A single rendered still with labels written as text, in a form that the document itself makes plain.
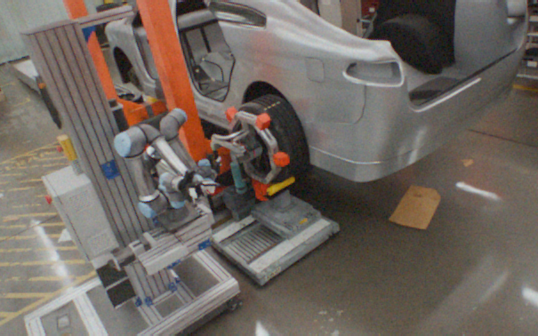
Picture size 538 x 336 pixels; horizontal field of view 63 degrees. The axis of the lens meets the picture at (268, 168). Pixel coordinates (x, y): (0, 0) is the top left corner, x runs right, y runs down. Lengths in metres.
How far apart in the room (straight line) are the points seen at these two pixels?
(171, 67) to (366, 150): 1.53
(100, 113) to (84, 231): 0.68
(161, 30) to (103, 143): 1.03
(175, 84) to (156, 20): 0.46
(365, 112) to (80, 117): 1.58
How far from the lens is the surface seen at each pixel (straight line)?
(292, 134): 3.09
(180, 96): 3.36
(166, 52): 3.28
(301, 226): 3.55
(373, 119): 2.61
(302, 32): 2.79
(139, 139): 2.43
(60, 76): 2.47
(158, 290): 3.18
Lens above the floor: 2.29
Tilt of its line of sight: 29 degrees down
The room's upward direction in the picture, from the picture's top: 11 degrees counter-clockwise
